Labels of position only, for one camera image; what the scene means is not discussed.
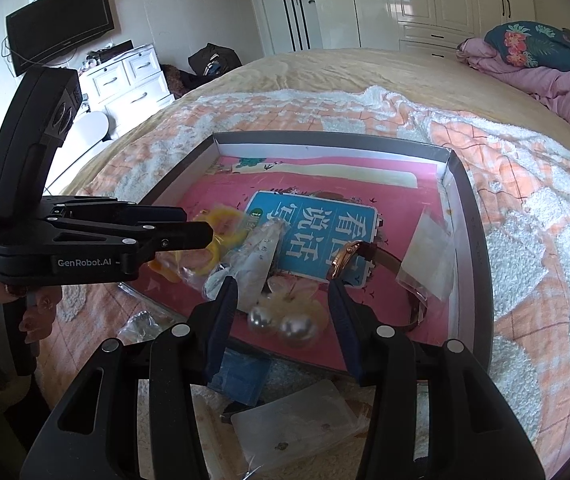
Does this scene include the beige bed sheet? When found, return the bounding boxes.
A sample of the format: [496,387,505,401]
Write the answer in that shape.
[85,47,570,171]

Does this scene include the person's left hand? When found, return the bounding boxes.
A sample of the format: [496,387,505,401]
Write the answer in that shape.
[0,271,60,357]

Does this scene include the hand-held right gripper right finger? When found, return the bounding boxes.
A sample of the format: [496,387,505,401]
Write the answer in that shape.
[329,282,548,480]

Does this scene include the white oval stool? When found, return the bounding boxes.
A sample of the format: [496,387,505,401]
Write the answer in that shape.
[45,110,112,192]

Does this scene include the white drawer dresser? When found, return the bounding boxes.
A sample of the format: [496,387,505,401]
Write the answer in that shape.
[80,42,176,136]

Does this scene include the small blue box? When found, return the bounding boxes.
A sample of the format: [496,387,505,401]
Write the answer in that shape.
[205,347,273,407]

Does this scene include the grey shallow cardboard box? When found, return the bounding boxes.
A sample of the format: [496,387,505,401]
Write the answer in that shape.
[135,130,496,386]

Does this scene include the dark floral pillow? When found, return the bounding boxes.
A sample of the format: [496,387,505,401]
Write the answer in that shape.
[485,21,570,91]

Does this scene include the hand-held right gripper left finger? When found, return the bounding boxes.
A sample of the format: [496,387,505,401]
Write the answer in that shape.
[22,276,240,480]

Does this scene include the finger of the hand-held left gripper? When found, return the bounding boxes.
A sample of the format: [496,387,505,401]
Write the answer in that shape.
[55,220,214,266]
[40,199,188,227]

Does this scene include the small bag with dark jewelry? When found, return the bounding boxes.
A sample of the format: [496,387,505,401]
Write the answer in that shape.
[116,282,176,342]

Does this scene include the pearl hair clip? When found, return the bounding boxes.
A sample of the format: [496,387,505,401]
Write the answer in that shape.
[247,287,326,350]

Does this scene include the dark brown cloth pile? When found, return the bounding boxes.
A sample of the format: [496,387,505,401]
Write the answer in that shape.
[160,64,192,102]

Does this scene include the frosted bag with small studs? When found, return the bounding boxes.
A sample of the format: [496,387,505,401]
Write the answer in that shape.
[230,380,372,477]

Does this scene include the brown strap wristwatch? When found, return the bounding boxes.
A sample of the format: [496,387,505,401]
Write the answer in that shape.
[325,240,430,332]

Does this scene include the clear plastic bag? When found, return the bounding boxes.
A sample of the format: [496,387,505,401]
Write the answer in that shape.
[397,210,456,302]

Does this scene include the black bag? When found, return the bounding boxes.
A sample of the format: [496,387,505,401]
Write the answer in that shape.
[187,44,243,78]

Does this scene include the black wall television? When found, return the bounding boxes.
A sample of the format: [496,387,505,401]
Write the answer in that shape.
[5,0,116,78]

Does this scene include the white door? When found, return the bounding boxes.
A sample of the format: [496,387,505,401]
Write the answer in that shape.
[242,0,323,56]

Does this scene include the clear bag with white jewelry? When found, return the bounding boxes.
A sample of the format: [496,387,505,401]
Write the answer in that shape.
[202,220,286,307]

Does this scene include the pink book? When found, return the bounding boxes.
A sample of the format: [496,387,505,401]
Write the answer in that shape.
[185,155,458,371]

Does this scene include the yellow hair rings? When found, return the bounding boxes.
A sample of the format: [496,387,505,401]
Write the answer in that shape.
[149,207,250,287]

